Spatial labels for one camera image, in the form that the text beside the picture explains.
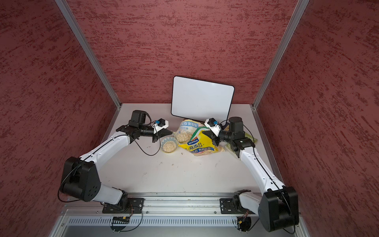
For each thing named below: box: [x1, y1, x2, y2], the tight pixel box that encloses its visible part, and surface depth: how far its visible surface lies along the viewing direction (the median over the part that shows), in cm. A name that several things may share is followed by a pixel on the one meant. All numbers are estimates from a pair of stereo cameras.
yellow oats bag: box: [175, 119, 225, 157], surface depth 83 cm
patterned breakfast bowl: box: [160, 135, 179, 154], surface depth 96 cm
